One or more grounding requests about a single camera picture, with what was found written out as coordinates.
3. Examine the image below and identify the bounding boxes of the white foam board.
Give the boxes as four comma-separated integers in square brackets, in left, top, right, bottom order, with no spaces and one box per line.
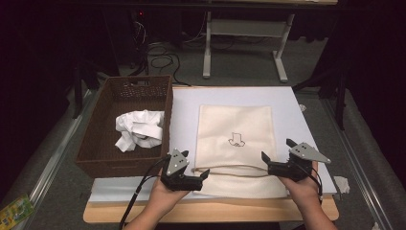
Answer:
[88,85,338,204]

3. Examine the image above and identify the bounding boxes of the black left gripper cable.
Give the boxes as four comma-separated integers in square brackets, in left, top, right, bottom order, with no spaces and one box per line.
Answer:
[118,154,172,230]

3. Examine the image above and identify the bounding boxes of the person's right hand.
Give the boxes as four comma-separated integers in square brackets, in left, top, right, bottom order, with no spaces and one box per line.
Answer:
[278,161,322,205]

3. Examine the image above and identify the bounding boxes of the metal floor rail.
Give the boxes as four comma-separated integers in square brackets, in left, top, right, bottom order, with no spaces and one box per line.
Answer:
[320,99,395,230]
[12,89,97,230]

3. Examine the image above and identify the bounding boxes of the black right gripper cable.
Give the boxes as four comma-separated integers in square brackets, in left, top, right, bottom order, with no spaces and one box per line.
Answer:
[300,162,324,203]

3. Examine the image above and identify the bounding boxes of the black floor cables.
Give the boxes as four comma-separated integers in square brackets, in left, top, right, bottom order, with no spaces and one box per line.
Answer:
[147,41,192,87]

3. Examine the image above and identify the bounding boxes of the large crumpled white tape piece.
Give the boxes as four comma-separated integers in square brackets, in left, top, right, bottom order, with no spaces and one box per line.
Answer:
[333,175,351,195]

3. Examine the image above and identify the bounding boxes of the white metal table frame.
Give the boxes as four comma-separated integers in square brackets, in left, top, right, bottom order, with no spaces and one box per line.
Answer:
[202,11,296,83]

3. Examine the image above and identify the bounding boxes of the green printed packet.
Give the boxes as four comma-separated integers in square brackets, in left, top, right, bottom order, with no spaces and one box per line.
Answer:
[0,194,35,230]

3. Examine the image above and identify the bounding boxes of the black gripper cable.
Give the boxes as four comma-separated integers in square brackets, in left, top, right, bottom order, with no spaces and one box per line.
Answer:
[118,154,172,230]
[300,162,324,203]

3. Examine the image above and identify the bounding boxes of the person's left hand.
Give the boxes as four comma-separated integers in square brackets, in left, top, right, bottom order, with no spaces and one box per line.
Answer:
[148,173,192,213]

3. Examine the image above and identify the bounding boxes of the brown woven basket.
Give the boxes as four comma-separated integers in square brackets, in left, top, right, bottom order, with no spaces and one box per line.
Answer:
[75,75,174,179]

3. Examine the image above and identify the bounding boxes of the black metal stand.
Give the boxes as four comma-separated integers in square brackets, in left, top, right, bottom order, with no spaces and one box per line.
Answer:
[292,63,350,131]
[71,60,101,120]

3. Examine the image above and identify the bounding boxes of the white cloth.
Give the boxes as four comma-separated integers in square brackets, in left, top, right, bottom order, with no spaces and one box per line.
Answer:
[114,109,166,153]

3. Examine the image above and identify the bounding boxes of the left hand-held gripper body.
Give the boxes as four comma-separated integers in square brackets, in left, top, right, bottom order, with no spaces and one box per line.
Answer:
[160,148,205,192]

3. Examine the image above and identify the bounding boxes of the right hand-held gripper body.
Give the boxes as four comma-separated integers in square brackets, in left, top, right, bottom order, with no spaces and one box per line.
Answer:
[267,142,332,183]

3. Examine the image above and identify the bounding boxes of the cream drawstring bag with drawing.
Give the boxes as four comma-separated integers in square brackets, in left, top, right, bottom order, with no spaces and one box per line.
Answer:
[191,104,290,199]

